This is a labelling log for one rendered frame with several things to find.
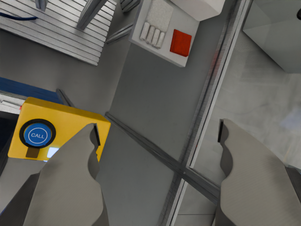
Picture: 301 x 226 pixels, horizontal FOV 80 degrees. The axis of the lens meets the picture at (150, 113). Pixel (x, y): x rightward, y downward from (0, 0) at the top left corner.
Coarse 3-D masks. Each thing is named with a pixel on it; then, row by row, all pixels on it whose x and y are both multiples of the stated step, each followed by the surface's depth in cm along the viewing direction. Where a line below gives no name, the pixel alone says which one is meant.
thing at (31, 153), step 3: (30, 147) 32; (27, 150) 31; (30, 150) 32; (33, 150) 32; (36, 150) 32; (27, 153) 31; (30, 153) 32; (33, 153) 32; (36, 153) 32; (27, 156) 31; (30, 156) 32; (33, 156) 32; (36, 156) 32
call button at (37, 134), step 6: (30, 126) 30; (36, 126) 31; (42, 126) 31; (30, 132) 31; (36, 132) 31; (42, 132) 31; (48, 132) 32; (30, 138) 31; (36, 138) 31; (42, 138) 32; (48, 138) 32; (30, 144) 31; (36, 144) 31; (42, 144) 32
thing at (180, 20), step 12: (144, 0) 58; (168, 0) 62; (144, 12) 59; (180, 12) 65; (180, 24) 66; (192, 24) 69; (132, 36) 59; (168, 36) 65; (192, 36) 70; (144, 48) 64; (156, 48) 63; (168, 48) 66; (168, 60) 69; (180, 60) 69
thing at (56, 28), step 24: (0, 0) 99; (24, 0) 104; (48, 0) 109; (72, 0) 116; (0, 24) 102; (24, 24) 106; (48, 24) 111; (72, 24) 117; (96, 24) 124; (72, 48) 120; (96, 48) 127
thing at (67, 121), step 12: (24, 108) 30; (36, 108) 31; (48, 108) 32; (60, 108) 35; (72, 108) 40; (24, 120) 31; (36, 120) 31; (48, 120) 32; (60, 120) 33; (72, 120) 34; (84, 120) 36; (96, 120) 37; (24, 132) 31; (60, 132) 34; (72, 132) 35; (12, 144) 31; (24, 144) 31; (48, 144) 33; (60, 144) 34; (12, 156) 31; (24, 156) 32
